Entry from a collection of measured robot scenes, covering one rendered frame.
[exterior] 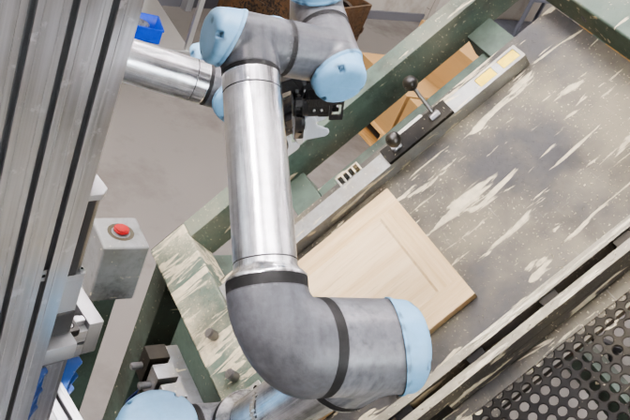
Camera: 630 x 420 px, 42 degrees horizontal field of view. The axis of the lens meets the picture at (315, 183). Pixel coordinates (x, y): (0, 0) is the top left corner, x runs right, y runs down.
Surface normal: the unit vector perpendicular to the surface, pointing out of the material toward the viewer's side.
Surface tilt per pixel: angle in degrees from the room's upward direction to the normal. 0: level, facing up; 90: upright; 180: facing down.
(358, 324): 19
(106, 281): 90
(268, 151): 33
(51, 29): 90
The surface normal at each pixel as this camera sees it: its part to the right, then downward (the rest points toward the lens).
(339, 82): 0.23, 0.80
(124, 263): 0.44, 0.60
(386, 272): -0.46, -0.48
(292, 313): 0.29, -0.39
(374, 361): 0.48, 0.09
